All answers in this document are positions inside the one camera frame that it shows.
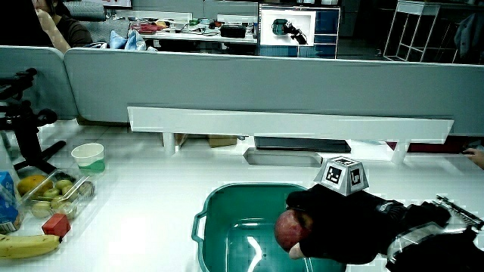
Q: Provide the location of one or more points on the person's right hand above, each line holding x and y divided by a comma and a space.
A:
340, 226

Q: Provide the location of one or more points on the red apple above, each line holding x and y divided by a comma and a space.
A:
289, 230

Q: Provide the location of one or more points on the green plastic plate basin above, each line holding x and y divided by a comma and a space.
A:
234, 211

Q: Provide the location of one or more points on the black flat keyboard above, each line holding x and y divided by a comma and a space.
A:
302, 144

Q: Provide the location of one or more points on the grey flat tray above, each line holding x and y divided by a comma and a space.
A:
281, 158

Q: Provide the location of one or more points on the black ridged bar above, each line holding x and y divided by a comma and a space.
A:
459, 211

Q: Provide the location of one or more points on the white desk shelf riser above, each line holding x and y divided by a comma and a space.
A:
264, 122

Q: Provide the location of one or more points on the brown cardboard box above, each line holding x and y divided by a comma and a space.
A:
222, 141

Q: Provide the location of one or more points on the long grey desk partition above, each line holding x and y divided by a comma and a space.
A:
264, 83

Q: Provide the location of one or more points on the computer monitor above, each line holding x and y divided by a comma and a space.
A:
325, 22

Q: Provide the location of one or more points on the white metal rack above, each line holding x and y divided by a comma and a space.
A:
410, 26

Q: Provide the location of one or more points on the black bag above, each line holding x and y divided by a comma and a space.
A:
233, 31

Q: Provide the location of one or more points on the white background desk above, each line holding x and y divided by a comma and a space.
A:
211, 38

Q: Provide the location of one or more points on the hanging grey clothing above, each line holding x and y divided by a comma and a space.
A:
470, 36

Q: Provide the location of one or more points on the white and green paper cup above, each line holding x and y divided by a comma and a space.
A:
89, 156

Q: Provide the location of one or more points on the clear plastic fruit box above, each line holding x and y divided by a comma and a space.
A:
81, 177

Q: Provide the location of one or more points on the red item on desk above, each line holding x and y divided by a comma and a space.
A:
147, 28

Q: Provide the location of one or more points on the small green fruit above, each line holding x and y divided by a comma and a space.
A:
51, 193
41, 209
63, 184
57, 201

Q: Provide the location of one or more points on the blue plastic bags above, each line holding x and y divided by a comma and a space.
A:
128, 41

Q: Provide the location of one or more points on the red cube block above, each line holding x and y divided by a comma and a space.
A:
56, 225

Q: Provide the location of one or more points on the grey office chair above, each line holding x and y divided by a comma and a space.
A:
102, 28

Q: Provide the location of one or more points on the orange fruit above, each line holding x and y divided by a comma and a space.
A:
32, 184

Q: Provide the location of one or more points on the yellow banana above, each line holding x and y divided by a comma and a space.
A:
26, 245

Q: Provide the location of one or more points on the blue and white carton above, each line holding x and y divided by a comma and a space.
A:
7, 211

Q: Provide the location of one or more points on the short grey desk partition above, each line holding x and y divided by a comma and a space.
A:
34, 75

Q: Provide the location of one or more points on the black camera tripod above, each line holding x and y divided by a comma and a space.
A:
26, 132

